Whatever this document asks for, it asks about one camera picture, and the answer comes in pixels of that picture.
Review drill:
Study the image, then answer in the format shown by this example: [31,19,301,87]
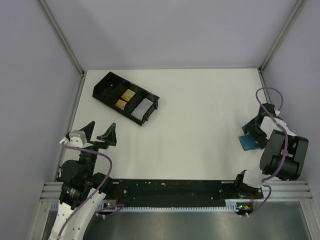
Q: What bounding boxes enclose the blue card holder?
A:
[238,134,259,151]

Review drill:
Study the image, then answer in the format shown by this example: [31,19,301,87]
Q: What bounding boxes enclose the upper gold card in tray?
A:
[121,89,136,102]

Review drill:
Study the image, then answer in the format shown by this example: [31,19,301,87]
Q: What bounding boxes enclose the gold card in tray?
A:
[121,89,136,102]
[115,99,127,110]

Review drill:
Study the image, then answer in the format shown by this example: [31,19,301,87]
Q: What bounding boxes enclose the grey slotted cable duct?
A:
[49,201,238,213]

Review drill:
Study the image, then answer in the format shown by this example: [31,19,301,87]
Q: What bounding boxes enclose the lower gold card in tray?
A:
[115,99,127,110]

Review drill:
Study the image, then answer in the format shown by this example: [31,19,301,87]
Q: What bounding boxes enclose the left aluminium frame post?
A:
[37,0,86,76]

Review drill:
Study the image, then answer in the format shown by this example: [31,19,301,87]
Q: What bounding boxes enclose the black organizer tray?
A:
[92,71,160,126]

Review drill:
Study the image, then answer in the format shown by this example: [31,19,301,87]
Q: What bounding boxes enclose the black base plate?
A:
[105,179,263,208]

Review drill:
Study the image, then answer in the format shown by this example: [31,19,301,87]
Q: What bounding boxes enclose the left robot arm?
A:
[49,121,119,240]

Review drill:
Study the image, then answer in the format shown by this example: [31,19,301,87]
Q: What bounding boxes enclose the white card in tray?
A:
[131,98,153,121]

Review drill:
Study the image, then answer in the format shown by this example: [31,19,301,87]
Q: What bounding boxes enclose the right aluminium frame post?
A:
[258,0,305,72]

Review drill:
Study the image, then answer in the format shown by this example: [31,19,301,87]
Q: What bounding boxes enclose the aluminium front rail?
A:
[40,180,313,202]

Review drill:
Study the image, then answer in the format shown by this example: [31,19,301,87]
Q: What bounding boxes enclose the aluminium frame post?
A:
[258,0,305,72]
[37,0,86,76]

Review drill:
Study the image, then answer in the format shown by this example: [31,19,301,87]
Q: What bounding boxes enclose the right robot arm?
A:
[234,103,309,194]

